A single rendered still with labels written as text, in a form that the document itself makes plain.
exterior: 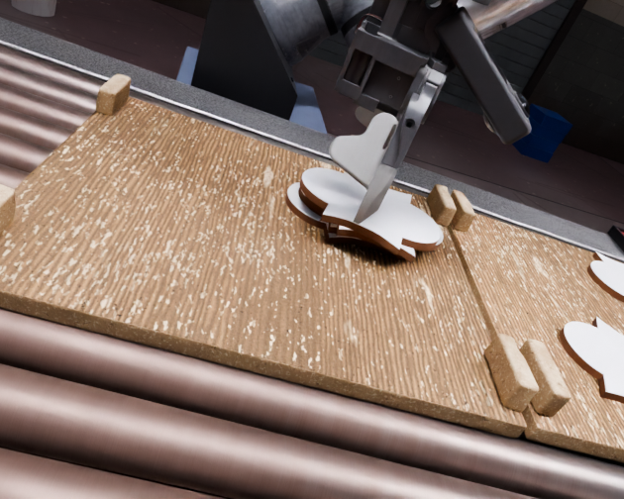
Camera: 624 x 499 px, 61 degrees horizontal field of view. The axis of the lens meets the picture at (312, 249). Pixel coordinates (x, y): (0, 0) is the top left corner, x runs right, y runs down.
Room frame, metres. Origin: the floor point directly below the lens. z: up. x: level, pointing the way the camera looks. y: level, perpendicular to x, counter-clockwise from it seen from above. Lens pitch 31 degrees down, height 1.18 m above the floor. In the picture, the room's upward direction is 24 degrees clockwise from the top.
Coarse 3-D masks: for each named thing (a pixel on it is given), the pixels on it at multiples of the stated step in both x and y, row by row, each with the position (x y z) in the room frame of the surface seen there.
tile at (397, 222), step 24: (312, 168) 0.50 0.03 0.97; (312, 192) 0.45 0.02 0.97; (336, 192) 0.47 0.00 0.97; (360, 192) 0.49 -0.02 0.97; (336, 216) 0.42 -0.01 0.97; (384, 216) 0.46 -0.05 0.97; (408, 216) 0.48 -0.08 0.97; (384, 240) 0.42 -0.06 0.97; (408, 240) 0.44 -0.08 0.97; (432, 240) 0.46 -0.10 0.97
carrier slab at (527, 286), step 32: (480, 224) 0.63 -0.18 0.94; (480, 256) 0.54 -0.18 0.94; (512, 256) 0.57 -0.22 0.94; (544, 256) 0.61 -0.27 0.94; (576, 256) 0.66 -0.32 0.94; (480, 288) 0.47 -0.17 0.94; (512, 288) 0.50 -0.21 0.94; (544, 288) 0.53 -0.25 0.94; (576, 288) 0.56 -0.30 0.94; (512, 320) 0.43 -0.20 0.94; (544, 320) 0.46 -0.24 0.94; (576, 320) 0.49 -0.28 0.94; (608, 320) 0.52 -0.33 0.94; (576, 384) 0.38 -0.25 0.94; (544, 416) 0.32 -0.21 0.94; (576, 416) 0.34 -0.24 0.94; (608, 416) 0.35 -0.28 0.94; (576, 448) 0.31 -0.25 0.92; (608, 448) 0.32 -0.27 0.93
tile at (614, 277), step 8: (600, 256) 0.67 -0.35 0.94; (592, 264) 0.63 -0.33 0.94; (600, 264) 0.64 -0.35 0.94; (608, 264) 0.65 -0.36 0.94; (616, 264) 0.67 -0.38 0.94; (592, 272) 0.61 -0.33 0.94; (600, 272) 0.62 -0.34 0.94; (608, 272) 0.63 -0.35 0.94; (616, 272) 0.64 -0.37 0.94; (600, 280) 0.60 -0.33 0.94; (608, 280) 0.60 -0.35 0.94; (616, 280) 0.61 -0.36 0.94; (608, 288) 0.59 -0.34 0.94; (616, 288) 0.59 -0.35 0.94; (616, 296) 0.58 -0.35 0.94
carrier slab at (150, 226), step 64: (128, 128) 0.48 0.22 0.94; (192, 128) 0.54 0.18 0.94; (64, 192) 0.34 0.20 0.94; (128, 192) 0.37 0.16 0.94; (192, 192) 0.41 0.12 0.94; (256, 192) 0.46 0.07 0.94; (0, 256) 0.24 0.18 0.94; (64, 256) 0.27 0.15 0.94; (128, 256) 0.30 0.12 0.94; (192, 256) 0.33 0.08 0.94; (256, 256) 0.36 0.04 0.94; (320, 256) 0.40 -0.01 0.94; (384, 256) 0.45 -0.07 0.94; (448, 256) 0.50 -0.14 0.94; (64, 320) 0.23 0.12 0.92; (128, 320) 0.24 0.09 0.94; (192, 320) 0.26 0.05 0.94; (256, 320) 0.29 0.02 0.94; (320, 320) 0.32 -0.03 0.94; (384, 320) 0.35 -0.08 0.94; (448, 320) 0.39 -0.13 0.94; (320, 384) 0.26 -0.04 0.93; (384, 384) 0.28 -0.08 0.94; (448, 384) 0.31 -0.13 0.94
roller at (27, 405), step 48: (0, 384) 0.17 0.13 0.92; (48, 384) 0.19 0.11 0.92; (0, 432) 0.16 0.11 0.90; (48, 432) 0.17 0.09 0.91; (96, 432) 0.17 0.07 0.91; (144, 432) 0.18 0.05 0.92; (192, 432) 0.19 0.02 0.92; (240, 432) 0.21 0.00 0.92; (192, 480) 0.18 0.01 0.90; (240, 480) 0.19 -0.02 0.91; (288, 480) 0.20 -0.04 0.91; (336, 480) 0.21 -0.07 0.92; (384, 480) 0.22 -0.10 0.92; (432, 480) 0.23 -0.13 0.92
